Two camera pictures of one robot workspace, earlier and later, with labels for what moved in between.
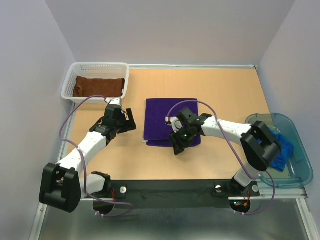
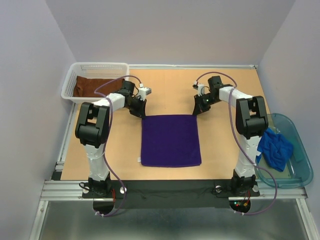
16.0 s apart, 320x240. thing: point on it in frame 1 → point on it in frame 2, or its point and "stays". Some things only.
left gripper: [130, 124] → [140, 112]
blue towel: [287, 150] stays
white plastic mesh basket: [110, 70] stays
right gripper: [178, 147] → [199, 107]
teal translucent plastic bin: [298, 170] stays
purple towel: [156, 131] → [170, 140]
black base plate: [177, 194] stays
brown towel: [88, 87] stays
